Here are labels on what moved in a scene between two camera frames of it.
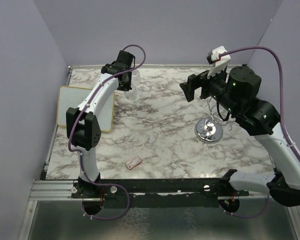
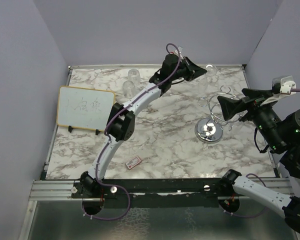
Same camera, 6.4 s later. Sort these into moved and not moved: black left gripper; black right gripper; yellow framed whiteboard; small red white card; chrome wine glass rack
Moved: black left gripper; black right gripper
Not moved: small red white card; yellow framed whiteboard; chrome wine glass rack
